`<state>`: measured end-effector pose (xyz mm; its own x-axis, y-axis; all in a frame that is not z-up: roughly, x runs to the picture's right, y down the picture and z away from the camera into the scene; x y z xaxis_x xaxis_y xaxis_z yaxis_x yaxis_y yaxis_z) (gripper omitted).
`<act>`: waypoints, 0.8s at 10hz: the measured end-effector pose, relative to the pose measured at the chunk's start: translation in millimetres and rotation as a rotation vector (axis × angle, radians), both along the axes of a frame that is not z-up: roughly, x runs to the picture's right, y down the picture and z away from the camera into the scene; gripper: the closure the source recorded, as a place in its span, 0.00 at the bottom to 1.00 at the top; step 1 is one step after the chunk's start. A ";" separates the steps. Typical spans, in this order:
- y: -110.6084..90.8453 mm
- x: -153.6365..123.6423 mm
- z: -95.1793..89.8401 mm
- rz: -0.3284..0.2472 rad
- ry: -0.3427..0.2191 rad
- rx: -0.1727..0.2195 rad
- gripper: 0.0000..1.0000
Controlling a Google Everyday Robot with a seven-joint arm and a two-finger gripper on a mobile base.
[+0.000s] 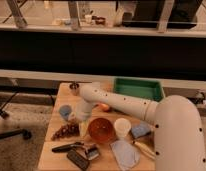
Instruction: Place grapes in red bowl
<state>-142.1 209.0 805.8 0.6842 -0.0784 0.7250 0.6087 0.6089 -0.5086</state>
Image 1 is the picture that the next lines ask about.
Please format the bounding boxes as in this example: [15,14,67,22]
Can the black office chair base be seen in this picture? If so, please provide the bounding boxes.
[0,92,33,141]

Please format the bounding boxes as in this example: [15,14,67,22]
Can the wooden table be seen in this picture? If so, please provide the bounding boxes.
[38,83,155,171]

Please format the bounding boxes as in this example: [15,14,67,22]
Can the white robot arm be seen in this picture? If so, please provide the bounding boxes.
[75,83,206,171]

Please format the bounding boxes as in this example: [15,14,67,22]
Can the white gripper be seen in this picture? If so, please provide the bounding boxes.
[75,99,95,137]

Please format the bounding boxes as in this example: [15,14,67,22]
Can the bunch of dark grapes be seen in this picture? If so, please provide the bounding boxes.
[51,124,79,140]

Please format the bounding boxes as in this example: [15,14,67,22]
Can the black remote control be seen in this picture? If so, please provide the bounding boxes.
[67,150,90,171]

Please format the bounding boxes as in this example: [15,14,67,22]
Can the green plastic tray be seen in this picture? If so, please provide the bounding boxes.
[113,78,164,102]

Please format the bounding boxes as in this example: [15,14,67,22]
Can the blue sponge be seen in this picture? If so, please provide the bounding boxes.
[131,123,151,139]

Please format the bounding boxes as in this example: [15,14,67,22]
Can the black handled tool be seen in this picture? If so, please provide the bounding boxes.
[52,142,84,153]

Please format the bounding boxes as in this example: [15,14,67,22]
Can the light blue cloth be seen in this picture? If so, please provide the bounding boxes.
[110,140,140,171]

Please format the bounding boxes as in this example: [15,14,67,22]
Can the white paper cup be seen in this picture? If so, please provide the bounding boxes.
[114,118,131,138]

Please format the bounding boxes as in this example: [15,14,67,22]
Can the small black brush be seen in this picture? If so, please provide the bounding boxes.
[85,146,100,160]

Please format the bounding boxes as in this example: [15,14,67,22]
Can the light blue cup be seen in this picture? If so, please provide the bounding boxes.
[59,105,72,120]

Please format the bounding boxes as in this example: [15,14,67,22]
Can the red bowl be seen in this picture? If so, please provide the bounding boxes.
[88,118,115,143]

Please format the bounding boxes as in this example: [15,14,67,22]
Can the peach fruit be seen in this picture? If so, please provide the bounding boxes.
[98,103,111,112]

